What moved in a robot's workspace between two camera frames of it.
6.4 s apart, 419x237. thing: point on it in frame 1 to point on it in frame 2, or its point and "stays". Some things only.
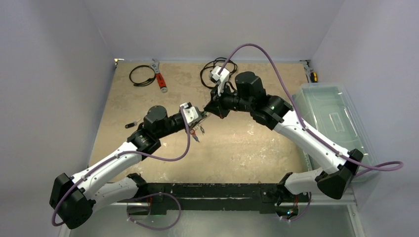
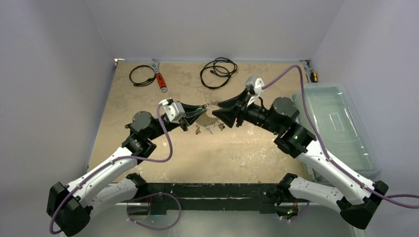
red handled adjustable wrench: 155,66 stays
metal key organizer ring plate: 193,129 to 208,119
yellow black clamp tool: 311,75 stays
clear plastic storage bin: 327,111 stays
